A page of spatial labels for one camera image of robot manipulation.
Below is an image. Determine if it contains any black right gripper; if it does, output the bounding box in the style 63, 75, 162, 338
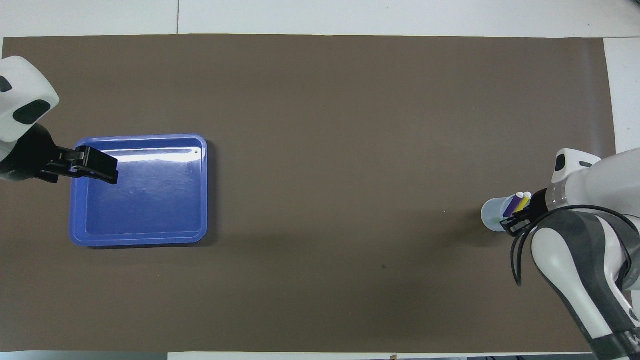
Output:
500, 188, 551, 237

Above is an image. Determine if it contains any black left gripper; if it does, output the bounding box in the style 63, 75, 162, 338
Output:
0, 122, 119, 186

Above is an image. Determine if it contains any purple pen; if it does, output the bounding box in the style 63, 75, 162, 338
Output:
502, 192, 524, 218

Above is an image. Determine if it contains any blue plastic tray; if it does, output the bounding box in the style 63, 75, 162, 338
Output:
68, 133, 209, 248

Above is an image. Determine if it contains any clear plastic cup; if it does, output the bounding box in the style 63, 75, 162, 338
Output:
481, 196, 523, 233

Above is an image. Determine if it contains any brown table mat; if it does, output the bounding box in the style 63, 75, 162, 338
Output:
0, 34, 617, 353

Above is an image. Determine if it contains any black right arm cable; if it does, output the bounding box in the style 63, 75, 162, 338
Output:
510, 205, 640, 288

